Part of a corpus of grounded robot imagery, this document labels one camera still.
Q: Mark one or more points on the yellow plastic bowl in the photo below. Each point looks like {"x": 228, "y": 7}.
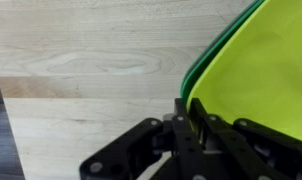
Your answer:
{"x": 258, "y": 73}

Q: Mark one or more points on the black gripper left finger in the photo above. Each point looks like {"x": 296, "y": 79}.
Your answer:
{"x": 191, "y": 165}

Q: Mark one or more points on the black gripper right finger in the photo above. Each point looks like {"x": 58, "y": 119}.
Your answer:
{"x": 230, "y": 156}

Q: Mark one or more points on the dark green plastic bowl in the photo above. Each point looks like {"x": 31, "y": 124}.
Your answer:
{"x": 208, "y": 54}

